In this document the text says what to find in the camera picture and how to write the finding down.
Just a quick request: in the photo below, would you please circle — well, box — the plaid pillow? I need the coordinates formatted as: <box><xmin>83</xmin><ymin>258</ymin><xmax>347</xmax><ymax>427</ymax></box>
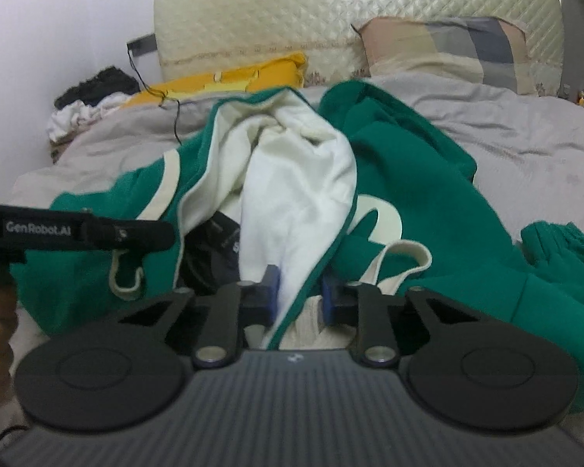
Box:
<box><xmin>354</xmin><ymin>16</ymin><xmax>537</xmax><ymax>95</ymax></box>

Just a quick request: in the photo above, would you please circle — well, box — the black wall socket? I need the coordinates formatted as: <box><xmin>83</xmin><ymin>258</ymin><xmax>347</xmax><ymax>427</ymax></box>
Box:
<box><xmin>126</xmin><ymin>34</ymin><xmax>158</xmax><ymax>57</ymax></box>

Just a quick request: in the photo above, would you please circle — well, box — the yellow pillow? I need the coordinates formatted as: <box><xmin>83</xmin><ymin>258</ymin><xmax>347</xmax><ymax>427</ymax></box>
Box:
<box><xmin>122</xmin><ymin>52</ymin><xmax>307</xmax><ymax>107</ymax></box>

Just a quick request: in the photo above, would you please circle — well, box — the green and white hoodie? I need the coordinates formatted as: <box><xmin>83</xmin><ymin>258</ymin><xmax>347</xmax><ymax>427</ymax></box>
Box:
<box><xmin>9</xmin><ymin>79</ymin><xmax>584</xmax><ymax>416</ymax></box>

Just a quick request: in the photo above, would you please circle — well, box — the black cable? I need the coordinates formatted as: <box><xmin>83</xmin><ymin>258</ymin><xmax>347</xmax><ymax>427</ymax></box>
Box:
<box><xmin>126</xmin><ymin>43</ymin><xmax>183</xmax><ymax>146</ymax></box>

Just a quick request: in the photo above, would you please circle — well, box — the cream quilted headboard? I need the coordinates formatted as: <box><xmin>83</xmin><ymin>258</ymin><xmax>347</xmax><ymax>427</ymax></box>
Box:
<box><xmin>154</xmin><ymin>0</ymin><xmax>565</xmax><ymax>96</ymax></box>

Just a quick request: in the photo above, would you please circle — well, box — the grey bed sheet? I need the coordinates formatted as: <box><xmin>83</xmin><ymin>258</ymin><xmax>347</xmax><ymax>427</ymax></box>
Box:
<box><xmin>0</xmin><ymin>69</ymin><xmax>584</xmax><ymax>444</ymax></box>

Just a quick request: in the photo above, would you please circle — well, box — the pile of clothes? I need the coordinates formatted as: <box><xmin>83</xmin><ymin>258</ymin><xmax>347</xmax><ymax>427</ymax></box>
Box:
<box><xmin>46</xmin><ymin>67</ymin><xmax>140</xmax><ymax>144</ymax></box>

